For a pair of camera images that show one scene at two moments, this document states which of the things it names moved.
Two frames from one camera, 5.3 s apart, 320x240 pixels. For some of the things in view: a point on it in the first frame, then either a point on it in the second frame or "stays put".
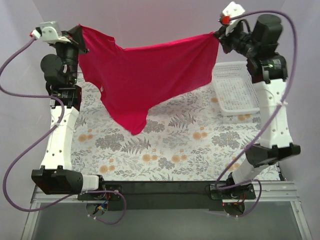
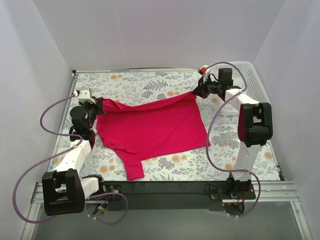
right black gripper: (223, 38) → (202, 88)
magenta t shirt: (132, 80) → (165, 126)
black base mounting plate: (183, 195) stays put
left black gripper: (75, 37) → (97, 104)
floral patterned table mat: (187, 139) stays put
